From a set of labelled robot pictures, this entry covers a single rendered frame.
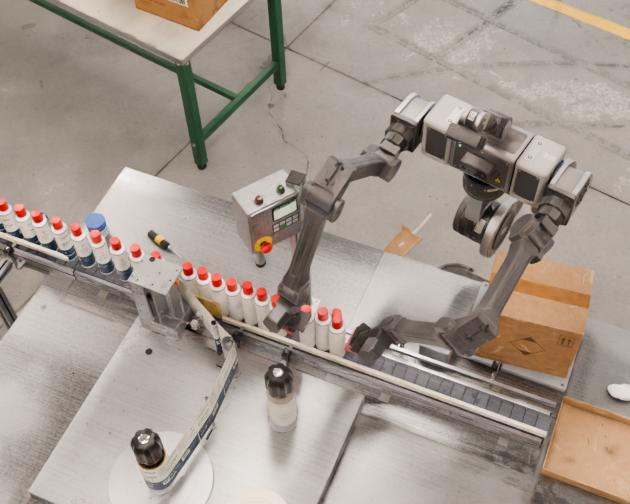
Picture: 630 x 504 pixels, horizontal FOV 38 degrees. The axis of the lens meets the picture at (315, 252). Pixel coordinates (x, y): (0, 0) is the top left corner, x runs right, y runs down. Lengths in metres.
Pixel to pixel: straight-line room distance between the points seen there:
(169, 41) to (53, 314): 1.44
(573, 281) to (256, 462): 1.10
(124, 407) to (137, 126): 2.25
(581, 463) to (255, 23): 3.33
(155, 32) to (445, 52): 1.75
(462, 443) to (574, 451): 0.34
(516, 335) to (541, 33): 2.82
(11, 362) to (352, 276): 1.17
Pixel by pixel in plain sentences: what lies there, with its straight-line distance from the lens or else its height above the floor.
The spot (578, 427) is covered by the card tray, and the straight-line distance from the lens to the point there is 2.98.
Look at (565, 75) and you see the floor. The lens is 5.17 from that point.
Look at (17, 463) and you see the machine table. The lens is 3.01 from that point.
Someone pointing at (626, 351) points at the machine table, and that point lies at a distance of 3.16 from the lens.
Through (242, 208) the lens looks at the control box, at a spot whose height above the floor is 1.47.
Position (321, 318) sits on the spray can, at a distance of 2.81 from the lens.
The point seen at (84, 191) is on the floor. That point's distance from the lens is 4.66.
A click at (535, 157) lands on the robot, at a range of 2.64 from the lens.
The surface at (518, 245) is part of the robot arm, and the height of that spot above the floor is 1.47.
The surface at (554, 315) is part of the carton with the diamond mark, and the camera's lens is 2.82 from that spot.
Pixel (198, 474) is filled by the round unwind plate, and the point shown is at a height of 0.89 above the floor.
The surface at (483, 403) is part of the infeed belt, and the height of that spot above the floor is 0.88.
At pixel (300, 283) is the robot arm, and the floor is 1.33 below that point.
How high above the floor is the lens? 3.45
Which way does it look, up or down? 54 degrees down
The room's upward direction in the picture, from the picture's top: 2 degrees counter-clockwise
